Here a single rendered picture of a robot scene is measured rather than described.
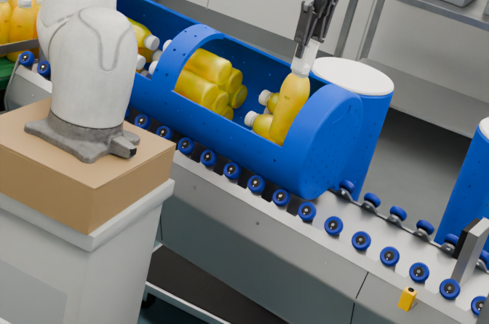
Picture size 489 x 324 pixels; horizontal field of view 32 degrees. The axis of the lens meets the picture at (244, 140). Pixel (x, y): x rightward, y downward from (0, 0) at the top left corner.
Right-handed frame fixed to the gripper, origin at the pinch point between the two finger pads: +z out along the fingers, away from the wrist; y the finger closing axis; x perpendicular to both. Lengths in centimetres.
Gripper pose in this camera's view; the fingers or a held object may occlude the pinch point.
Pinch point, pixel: (305, 56)
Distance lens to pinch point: 196.9
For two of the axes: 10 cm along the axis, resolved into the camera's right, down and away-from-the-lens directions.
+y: 5.6, -2.4, 7.9
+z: -2.3, 8.7, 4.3
